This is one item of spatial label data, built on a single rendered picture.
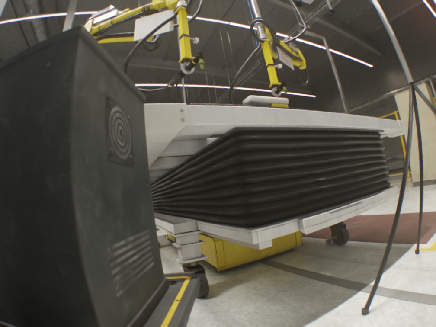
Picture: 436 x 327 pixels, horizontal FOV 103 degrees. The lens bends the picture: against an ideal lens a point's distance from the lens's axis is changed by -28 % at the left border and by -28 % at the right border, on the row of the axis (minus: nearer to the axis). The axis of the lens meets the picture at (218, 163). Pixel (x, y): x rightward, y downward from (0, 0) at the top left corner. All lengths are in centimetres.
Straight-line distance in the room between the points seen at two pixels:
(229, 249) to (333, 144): 97
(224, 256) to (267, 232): 87
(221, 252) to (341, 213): 89
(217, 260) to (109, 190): 130
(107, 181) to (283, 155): 67
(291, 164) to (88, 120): 74
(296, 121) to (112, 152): 71
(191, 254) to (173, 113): 82
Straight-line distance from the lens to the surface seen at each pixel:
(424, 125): 533
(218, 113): 78
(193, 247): 131
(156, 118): 71
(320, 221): 95
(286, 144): 94
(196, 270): 132
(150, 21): 202
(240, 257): 171
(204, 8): 1370
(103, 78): 47
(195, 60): 155
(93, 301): 36
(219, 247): 163
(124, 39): 231
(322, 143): 108
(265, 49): 232
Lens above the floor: 56
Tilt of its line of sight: 7 degrees up
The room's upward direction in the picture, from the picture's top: 8 degrees counter-clockwise
